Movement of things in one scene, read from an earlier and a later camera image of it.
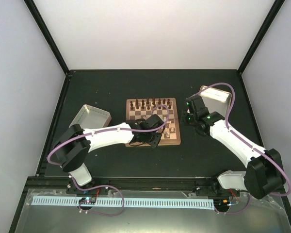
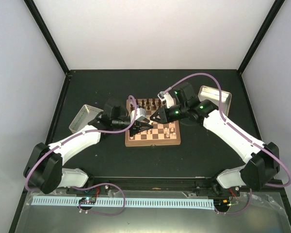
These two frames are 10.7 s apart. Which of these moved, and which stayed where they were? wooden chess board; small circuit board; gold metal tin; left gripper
Moved: left gripper
Stayed: wooden chess board; small circuit board; gold metal tin
